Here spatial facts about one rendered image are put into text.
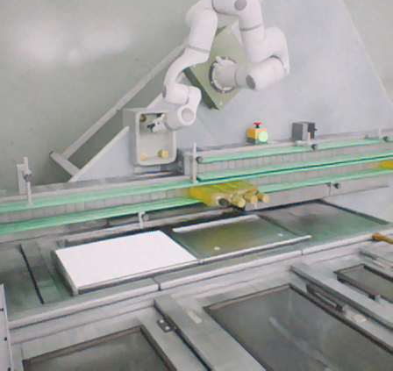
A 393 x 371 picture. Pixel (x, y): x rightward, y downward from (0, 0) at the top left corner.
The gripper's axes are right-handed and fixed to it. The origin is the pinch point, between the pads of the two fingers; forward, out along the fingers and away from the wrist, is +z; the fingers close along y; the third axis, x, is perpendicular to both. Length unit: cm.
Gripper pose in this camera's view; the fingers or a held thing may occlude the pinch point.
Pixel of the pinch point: (157, 127)
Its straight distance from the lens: 184.2
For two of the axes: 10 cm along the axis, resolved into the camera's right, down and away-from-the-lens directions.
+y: 8.8, -1.3, 4.5
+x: -1.4, -9.9, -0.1
